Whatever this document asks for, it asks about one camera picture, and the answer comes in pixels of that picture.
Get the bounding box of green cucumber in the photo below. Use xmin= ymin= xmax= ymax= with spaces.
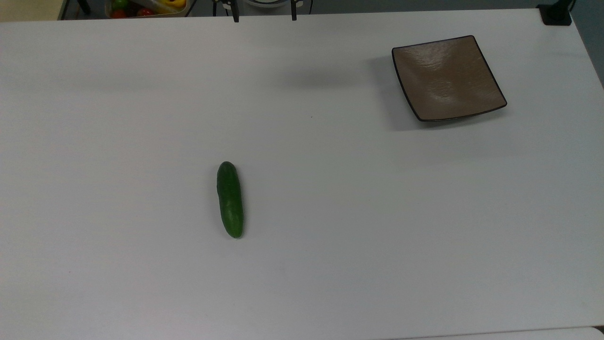
xmin=217 ymin=161 xmax=244 ymax=239

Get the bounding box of brown square ceramic plate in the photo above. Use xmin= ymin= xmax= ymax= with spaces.
xmin=391 ymin=35 xmax=508 ymax=122

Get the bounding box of fruit basket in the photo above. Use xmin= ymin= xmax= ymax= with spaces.
xmin=105 ymin=0 xmax=190 ymax=19

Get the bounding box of light wooden table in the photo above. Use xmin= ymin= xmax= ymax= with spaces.
xmin=0 ymin=0 xmax=67 ymax=23

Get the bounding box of black table clamp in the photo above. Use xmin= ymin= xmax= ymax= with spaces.
xmin=537 ymin=0 xmax=575 ymax=26

